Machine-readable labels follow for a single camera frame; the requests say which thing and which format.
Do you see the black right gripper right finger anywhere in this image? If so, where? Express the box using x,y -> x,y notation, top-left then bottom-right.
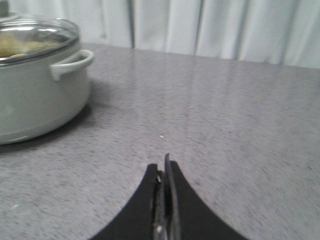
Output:
164,153 -> 247,240

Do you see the white pleated curtain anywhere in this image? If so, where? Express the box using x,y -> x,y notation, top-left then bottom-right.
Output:
9,0 -> 320,68

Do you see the yellow corn cob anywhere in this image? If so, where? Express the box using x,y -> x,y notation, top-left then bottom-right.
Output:
0,33 -> 59,58

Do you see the pale green electric cooking pot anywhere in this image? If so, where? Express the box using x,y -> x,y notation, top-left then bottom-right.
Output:
0,42 -> 94,145

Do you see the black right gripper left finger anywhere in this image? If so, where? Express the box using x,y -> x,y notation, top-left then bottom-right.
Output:
92,164 -> 159,240

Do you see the glass pot lid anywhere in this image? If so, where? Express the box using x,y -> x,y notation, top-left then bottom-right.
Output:
0,0 -> 80,66

